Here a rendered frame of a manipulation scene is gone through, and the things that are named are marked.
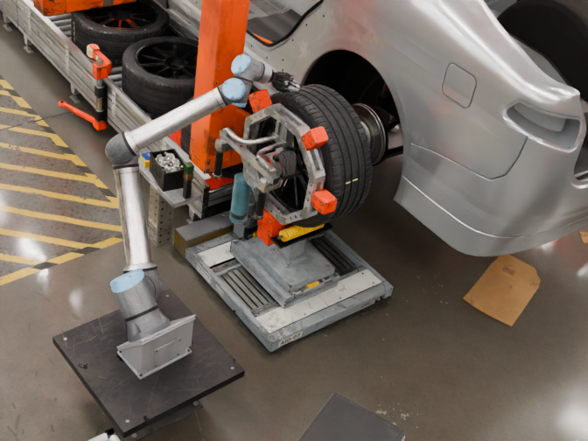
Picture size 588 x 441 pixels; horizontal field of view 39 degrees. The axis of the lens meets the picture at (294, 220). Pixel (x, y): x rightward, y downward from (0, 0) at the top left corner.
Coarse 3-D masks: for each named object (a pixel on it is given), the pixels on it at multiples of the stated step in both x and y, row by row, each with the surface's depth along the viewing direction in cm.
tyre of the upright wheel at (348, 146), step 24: (288, 96) 377; (312, 96) 376; (336, 96) 379; (312, 120) 367; (336, 120) 370; (336, 144) 365; (360, 144) 374; (336, 168) 366; (360, 168) 374; (336, 192) 370; (360, 192) 382; (312, 216) 388; (336, 216) 387
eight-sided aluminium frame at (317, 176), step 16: (256, 112) 385; (272, 112) 375; (288, 112) 374; (256, 128) 397; (288, 128) 369; (304, 128) 365; (304, 160) 366; (320, 160) 367; (320, 176) 366; (256, 192) 406; (272, 208) 399; (304, 208) 377
